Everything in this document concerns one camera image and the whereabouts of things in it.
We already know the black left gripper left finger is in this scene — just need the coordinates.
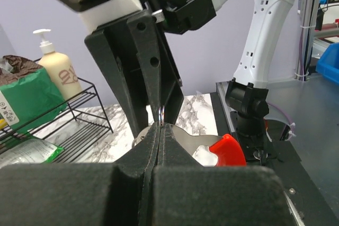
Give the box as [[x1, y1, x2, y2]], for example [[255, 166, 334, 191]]
[[113, 124, 160, 225]]

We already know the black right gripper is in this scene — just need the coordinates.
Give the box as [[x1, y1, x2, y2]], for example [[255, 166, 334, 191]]
[[84, 10, 183, 137]]

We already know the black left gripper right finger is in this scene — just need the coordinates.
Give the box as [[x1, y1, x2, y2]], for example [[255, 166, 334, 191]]
[[157, 123, 201, 167]]

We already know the steel key organizer red handle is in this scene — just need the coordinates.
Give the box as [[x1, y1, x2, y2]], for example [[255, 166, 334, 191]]
[[131, 105, 247, 167]]

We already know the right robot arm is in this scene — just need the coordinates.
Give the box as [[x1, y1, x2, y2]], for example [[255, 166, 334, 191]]
[[78, 0, 301, 162]]

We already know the cream lotion pump bottle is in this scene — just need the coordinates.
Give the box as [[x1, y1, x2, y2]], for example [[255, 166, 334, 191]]
[[33, 29, 83, 101]]

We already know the green brown coffee bag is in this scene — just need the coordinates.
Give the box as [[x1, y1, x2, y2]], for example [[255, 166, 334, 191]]
[[1, 55, 67, 133]]

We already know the green white snack bag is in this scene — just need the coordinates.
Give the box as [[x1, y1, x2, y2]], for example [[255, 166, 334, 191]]
[[1, 139, 64, 168]]

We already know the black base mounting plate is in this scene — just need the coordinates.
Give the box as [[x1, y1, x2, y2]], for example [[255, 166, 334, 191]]
[[211, 81, 338, 225]]

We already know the blue storage bin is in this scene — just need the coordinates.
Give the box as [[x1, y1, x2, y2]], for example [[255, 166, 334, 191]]
[[316, 43, 339, 85]]

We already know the black wire shelf rack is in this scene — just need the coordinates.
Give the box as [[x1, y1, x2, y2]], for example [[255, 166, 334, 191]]
[[0, 58, 114, 164]]

